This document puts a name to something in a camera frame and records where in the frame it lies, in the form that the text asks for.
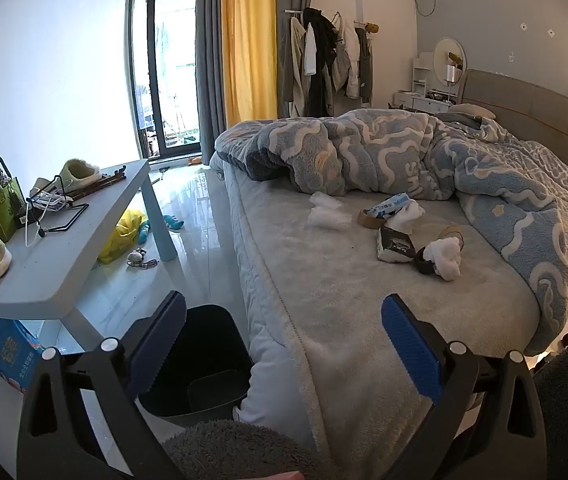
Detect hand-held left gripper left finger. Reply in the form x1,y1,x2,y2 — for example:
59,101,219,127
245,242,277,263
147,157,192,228
16,290,187,480

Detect blue plush toy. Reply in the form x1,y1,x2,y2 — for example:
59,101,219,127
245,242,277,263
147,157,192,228
136,214,185,246

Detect black white carton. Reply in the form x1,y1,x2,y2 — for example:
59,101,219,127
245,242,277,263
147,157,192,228
376,225,415,264

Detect brown tape roll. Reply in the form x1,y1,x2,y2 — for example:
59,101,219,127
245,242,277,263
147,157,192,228
356,208,387,229

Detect grey upholstered bed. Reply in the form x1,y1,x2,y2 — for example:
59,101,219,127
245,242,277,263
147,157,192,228
209,67,568,461

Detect white clothes rack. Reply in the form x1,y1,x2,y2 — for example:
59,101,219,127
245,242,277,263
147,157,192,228
284,8,380,116

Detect black waste bin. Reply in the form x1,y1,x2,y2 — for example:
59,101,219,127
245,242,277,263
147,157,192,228
136,304,255,418

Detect white jacket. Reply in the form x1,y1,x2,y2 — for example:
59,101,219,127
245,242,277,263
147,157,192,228
340,20,361,99

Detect metal keychain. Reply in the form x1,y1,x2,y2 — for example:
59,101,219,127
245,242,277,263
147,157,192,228
126,247,160,269

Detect white towel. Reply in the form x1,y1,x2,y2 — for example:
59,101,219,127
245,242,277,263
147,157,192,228
389,199,426,236

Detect white sock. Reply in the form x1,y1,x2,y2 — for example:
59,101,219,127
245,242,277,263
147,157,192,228
424,237,463,281

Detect oval white mirror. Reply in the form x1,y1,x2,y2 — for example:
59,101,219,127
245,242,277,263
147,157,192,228
434,36,466,86

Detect white dressing table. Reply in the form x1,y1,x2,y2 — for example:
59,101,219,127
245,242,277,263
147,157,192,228
394,55,461,113

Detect beige pillow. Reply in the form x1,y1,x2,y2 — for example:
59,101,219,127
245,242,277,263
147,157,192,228
446,103,497,121

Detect blue tissue pack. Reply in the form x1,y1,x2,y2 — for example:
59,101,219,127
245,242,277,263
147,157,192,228
366,194,412,221

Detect grey pillow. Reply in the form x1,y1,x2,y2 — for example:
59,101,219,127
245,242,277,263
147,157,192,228
434,112,485,128

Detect blue white patterned blanket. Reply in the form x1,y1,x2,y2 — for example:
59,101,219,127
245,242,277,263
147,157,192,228
214,108,568,356

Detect yellow curtain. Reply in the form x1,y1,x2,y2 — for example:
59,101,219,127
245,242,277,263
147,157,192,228
220,0,279,123

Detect yellow plastic bag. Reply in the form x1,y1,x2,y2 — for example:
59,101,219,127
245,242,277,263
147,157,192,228
98,208,147,264

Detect beige coat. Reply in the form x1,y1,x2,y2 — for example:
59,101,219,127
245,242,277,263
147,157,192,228
289,17,309,117

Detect grey fleece bed sheet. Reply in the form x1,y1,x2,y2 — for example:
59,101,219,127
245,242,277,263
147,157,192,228
221,160,550,466

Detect white shirt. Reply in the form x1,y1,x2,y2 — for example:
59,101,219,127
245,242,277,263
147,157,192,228
303,22,318,77

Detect black wire stand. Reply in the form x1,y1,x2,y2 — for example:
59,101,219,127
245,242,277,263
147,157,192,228
24,175,89,235

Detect grey vest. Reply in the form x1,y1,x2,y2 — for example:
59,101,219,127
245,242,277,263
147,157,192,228
356,27,374,102

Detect light blue low table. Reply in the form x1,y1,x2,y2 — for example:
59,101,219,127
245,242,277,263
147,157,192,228
0,159,179,356

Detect dark wooden sticks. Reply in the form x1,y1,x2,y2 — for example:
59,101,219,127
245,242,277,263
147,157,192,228
71,165,127,196

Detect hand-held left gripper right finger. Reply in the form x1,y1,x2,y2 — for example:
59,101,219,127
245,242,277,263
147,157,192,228
381,294,550,480

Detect white table lamp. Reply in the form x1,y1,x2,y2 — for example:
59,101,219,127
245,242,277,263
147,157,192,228
444,64,462,103

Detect black framed glass door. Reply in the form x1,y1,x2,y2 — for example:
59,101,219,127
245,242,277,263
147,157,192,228
131,0,202,161

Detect black curved clip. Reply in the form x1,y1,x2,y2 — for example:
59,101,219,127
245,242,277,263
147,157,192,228
413,246,437,276

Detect blue snack bag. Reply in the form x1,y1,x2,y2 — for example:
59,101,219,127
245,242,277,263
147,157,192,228
0,317,45,393

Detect black jacket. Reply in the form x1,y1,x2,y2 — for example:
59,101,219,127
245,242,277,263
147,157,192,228
306,7,341,117

